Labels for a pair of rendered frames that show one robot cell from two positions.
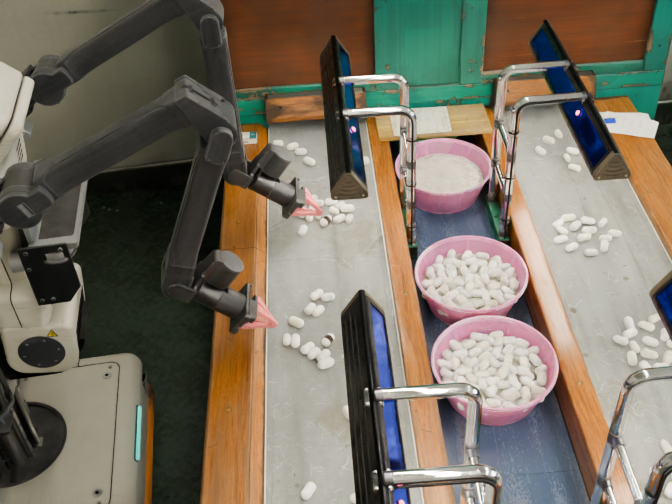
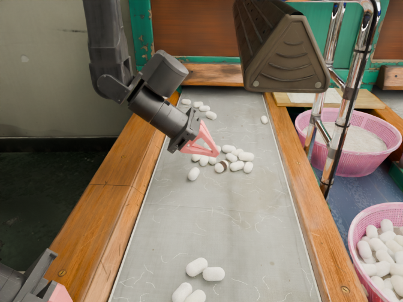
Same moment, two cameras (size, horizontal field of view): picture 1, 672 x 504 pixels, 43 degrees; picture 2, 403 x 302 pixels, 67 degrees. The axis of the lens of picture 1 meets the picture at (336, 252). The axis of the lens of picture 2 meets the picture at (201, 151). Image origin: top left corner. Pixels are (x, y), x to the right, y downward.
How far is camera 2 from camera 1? 1.51 m
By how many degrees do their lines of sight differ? 10
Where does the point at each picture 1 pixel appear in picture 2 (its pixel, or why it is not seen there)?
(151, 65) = not seen: hidden behind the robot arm
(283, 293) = (149, 256)
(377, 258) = (285, 219)
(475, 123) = (366, 100)
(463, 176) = (366, 141)
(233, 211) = (123, 146)
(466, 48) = not seen: hidden behind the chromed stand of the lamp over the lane
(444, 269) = (387, 248)
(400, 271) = (326, 245)
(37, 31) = (52, 41)
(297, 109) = (205, 75)
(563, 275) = not seen: outside the picture
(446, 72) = (339, 57)
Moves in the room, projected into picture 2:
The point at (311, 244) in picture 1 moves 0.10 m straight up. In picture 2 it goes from (201, 190) to (201, 150)
